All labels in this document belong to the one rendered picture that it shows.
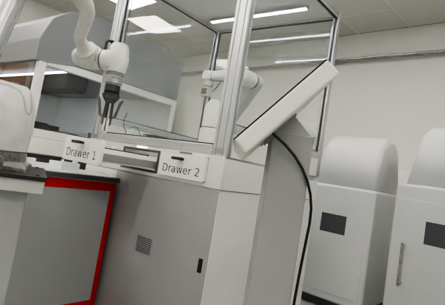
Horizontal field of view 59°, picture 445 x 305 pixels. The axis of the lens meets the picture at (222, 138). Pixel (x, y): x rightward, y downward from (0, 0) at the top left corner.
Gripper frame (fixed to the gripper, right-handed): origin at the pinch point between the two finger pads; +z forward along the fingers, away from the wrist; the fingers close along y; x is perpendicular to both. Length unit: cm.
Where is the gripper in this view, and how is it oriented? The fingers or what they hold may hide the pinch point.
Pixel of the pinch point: (105, 125)
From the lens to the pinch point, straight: 201.6
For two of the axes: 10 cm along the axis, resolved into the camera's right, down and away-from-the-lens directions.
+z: -1.7, 9.8, -0.8
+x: -3.6, 0.2, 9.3
